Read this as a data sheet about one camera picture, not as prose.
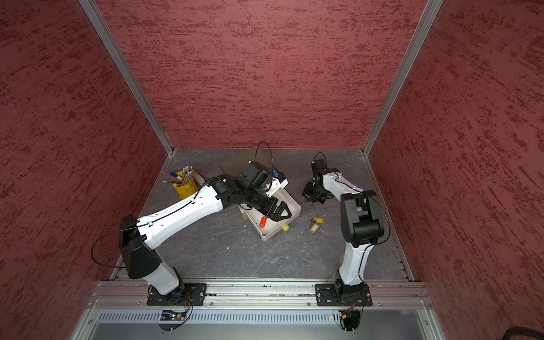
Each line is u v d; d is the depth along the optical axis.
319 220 0.94
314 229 0.90
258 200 0.62
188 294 0.74
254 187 0.58
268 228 0.83
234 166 0.88
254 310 0.75
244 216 0.90
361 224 0.51
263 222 0.85
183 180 0.92
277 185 0.67
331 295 0.74
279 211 0.63
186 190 0.94
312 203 0.97
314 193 0.84
